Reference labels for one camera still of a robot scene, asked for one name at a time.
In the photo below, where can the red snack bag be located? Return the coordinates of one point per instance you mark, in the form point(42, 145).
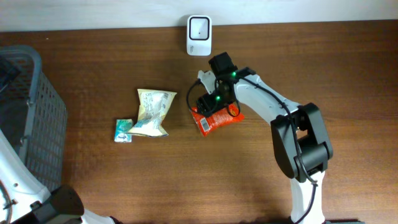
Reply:
point(223, 117)

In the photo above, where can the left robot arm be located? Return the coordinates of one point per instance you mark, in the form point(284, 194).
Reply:
point(25, 200)

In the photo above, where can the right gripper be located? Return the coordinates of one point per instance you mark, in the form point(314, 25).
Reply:
point(206, 104)

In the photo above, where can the white barcode scanner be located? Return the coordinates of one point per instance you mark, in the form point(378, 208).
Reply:
point(199, 35)

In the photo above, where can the grey plastic mesh basket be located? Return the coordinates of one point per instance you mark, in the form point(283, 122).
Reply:
point(33, 115)

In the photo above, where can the teal tissue pack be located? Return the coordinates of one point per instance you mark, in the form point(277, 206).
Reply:
point(121, 133)

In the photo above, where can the cream snack bag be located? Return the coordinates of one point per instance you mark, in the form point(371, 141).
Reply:
point(153, 108)

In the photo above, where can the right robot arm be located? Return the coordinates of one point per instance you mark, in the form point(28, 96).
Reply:
point(302, 147)

